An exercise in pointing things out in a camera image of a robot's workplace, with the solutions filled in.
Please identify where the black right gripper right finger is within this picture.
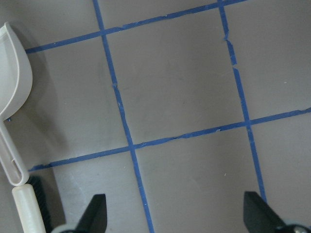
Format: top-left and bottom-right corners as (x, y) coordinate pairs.
(243, 191), (289, 233)

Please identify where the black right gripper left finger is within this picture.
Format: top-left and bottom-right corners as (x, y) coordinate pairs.
(74, 194), (107, 233)

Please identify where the white hand brush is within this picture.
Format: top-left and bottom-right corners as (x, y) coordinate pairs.
(12, 176), (53, 233)

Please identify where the white plastic dustpan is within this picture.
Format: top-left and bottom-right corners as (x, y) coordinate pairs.
(0, 22), (33, 186)

